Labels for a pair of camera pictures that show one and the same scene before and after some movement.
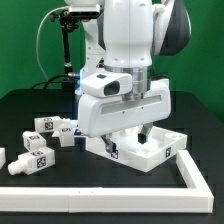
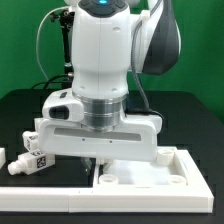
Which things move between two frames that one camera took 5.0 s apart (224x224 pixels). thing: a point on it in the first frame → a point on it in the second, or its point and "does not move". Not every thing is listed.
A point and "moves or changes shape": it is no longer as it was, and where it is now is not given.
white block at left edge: x=2 y=157 does not move
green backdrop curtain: x=32 y=50 does not move
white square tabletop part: x=123 y=142 moves or changes shape
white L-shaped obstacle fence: x=197 y=198 does not move
